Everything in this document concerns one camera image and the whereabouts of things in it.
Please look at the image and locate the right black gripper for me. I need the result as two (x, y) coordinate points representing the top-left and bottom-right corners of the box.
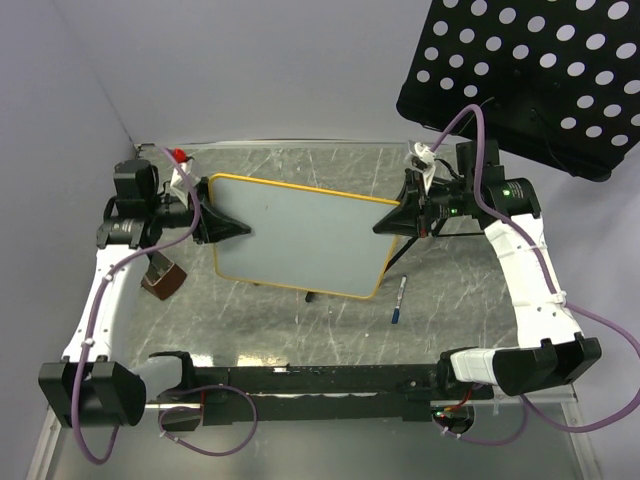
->
(373, 169), (474, 238)

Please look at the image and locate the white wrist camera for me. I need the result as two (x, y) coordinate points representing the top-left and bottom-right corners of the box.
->
(404, 140), (436, 193)
(169, 148), (200, 207)

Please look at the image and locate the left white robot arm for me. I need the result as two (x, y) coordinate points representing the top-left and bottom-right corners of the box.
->
(38, 159), (251, 428)

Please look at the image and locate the black perforated music stand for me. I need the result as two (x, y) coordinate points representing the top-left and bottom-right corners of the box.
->
(396, 1), (639, 182)

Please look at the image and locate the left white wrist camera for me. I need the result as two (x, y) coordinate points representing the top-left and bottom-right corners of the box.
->
(169, 148), (200, 207)

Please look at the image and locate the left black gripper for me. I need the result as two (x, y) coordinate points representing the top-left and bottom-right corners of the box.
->
(147, 176), (250, 244)

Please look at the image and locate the yellow framed whiteboard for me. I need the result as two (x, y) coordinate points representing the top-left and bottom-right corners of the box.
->
(209, 173), (399, 299)

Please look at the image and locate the blue whiteboard marker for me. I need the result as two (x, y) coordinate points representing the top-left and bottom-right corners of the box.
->
(391, 275), (408, 325)

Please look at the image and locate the brown whiteboard eraser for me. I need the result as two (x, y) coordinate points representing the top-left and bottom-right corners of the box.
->
(141, 252), (187, 301)

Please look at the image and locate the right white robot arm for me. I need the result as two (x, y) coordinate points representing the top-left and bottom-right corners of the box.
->
(373, 141), (602, 398)

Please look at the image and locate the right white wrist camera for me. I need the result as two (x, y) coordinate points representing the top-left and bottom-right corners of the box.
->
(404, 140), (436, 193)

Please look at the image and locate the black base crossbar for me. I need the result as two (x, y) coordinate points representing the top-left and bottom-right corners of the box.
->
(149, 363), (481, 427)

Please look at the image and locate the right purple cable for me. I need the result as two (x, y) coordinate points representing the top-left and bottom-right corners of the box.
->
(424, 103), (640, 446)

